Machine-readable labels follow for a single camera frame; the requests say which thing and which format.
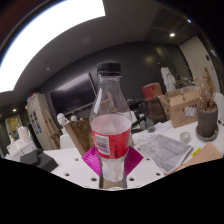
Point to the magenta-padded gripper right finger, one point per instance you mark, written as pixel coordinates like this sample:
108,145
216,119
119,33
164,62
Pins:
135,165

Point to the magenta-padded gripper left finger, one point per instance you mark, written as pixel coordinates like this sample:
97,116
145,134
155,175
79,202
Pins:
90,165

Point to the clear red-label drink bottle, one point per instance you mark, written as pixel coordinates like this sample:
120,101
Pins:
111,140

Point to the clear glass bottle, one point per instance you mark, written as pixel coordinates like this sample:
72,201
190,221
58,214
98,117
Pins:
150,126

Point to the white plaster bust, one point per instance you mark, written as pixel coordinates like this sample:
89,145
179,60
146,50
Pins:
73,118
61,118

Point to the black flat boxes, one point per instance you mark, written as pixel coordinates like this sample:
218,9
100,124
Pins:
40,161

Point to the wooden easel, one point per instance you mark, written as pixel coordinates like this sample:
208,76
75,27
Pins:
50,128

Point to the small white cup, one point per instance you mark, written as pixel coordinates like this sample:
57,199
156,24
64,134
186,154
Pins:
185,137

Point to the dark mesh chair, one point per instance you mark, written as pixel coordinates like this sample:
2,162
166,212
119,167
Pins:
155,110

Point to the small yellow flat item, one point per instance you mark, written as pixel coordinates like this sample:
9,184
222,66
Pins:
196,152

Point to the white cabinet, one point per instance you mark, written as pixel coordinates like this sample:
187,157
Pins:
38,116

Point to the brown cardboard box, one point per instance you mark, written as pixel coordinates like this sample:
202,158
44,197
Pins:
180,110

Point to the red box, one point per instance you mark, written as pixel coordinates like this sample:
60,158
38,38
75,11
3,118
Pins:
151,90

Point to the grey plant saucer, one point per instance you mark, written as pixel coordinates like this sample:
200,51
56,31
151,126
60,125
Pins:
206,138

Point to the dried plant in grey pot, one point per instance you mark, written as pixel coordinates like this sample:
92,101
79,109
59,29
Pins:
206,121

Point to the white wrapped statue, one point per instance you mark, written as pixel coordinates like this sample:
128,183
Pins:
168,80

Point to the round ceiling spotlights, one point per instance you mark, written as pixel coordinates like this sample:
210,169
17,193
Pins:
172,34

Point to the long ceiling light panel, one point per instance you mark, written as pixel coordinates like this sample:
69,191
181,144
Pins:
43,36

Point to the black wall screen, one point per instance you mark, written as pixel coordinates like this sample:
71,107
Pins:
71,95

